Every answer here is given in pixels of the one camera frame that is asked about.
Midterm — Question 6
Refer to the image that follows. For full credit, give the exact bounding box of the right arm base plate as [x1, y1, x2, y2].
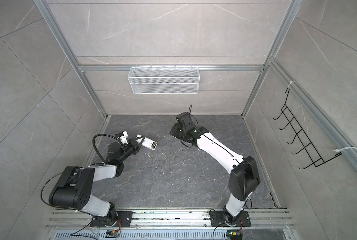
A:
[208, 210, 251, 227]

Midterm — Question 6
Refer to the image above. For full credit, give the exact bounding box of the white cable tie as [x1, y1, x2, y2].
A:
[333, 147, 357, 153]

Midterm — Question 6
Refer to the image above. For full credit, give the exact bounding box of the white remote control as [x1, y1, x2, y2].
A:
[136, 135, 158, 150]

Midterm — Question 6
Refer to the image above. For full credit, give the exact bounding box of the left green circuit board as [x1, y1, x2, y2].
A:
[106, 230, 121, 238]

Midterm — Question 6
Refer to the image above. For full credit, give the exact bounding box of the white wire mesh basket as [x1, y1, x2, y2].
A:
[128, 66, 200, 95]

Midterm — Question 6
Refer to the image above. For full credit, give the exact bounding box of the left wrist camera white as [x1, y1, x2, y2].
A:
[118, 131, 128, 145]

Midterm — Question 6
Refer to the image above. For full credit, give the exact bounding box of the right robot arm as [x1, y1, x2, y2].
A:
[170, 112, 261, 225]

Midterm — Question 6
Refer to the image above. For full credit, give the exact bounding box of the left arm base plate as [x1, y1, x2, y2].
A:
[90, 211, 134, 228]

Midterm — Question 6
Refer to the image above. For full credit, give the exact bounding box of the aluminium mounting rail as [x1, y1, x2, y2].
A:
[43, 209, 295, 230]

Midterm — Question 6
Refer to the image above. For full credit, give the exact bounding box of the green circuit board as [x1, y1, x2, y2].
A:
[226, 231, 243, 240]
[106, 230, 121, 238]

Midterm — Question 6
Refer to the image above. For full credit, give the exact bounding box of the black wire hook rack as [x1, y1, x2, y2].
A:
[272, 89, 342, 170]

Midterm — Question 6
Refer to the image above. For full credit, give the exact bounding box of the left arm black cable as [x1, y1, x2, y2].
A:
[92, 133, 118, 164]

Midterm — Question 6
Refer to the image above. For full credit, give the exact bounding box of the right green circuit board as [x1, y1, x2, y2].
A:
[226, 231, 243, 240]

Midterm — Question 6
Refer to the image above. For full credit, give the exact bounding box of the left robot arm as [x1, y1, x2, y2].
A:
[49, 136, 145, 227]

